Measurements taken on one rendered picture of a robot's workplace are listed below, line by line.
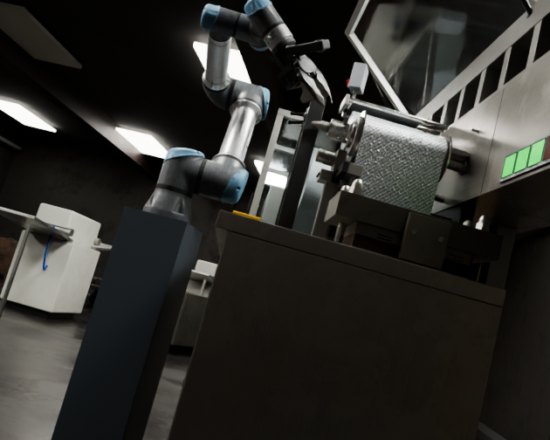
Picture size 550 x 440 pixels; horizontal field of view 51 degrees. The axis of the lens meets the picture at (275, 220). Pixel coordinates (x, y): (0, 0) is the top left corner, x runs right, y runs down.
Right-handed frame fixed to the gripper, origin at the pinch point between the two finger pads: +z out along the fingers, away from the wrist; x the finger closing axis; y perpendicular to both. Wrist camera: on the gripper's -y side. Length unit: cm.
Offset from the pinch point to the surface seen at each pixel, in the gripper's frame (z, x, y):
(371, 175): 24.7, 4.0, -0.7
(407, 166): 27.7, -3.4, -7.3
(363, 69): -13, -64, 16
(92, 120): -270, -370, 531
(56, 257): -97, -180, 470
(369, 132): 14.4, -0.8, -4.9
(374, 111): 6.0, -34.8, 7.3
